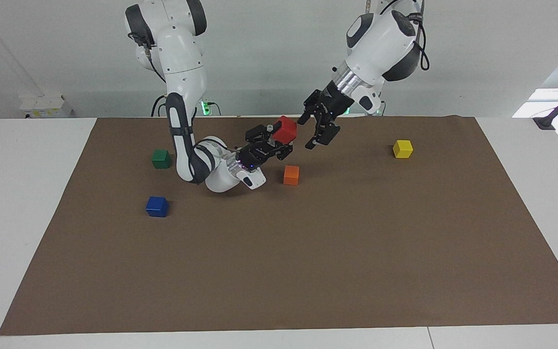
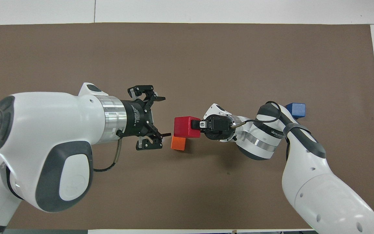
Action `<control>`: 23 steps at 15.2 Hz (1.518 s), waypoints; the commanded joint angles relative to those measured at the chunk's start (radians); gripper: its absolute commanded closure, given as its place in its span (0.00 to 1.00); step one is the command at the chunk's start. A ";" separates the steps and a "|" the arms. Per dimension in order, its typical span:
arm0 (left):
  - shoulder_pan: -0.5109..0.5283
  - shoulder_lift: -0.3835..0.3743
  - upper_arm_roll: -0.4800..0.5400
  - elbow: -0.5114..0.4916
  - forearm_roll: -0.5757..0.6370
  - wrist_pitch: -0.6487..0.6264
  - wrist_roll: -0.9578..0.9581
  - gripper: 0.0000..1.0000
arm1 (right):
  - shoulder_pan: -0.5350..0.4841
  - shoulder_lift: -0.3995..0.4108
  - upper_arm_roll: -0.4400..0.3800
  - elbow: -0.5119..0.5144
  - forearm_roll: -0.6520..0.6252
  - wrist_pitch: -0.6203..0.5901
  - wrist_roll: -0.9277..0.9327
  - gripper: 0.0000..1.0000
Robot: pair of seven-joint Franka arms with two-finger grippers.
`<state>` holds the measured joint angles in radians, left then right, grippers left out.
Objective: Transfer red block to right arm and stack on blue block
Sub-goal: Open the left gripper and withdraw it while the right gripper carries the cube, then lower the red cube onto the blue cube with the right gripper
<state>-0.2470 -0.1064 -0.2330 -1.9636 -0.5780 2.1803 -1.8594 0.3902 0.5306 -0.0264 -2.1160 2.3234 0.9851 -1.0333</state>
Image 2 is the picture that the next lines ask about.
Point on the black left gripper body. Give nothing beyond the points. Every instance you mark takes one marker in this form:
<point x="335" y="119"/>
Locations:
<point x="136" y="118"/>

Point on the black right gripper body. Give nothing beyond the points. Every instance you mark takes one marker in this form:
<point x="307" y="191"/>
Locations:
<point x="219" y="128"/>

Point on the red wooden block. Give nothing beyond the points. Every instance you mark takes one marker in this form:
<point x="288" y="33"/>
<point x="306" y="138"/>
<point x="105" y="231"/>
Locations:
<point x="183" y="126"/>

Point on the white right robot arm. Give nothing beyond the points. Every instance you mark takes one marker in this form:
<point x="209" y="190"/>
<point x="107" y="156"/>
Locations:
<point x="320" y="195"/>

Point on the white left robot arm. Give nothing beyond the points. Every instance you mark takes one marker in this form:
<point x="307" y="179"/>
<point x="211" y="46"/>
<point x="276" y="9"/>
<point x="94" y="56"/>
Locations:
<point x="44" y="123"/>

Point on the orange wooden block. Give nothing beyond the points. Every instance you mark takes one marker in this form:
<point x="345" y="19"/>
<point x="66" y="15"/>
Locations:
<point x="178" y="143"/>

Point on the blue wooden block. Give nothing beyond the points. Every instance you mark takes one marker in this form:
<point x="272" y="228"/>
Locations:
<point x="296" y="110"/>

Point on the brown table mat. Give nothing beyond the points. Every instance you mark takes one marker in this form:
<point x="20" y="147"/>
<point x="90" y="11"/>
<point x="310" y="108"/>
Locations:
<point x="206" y="58"/>

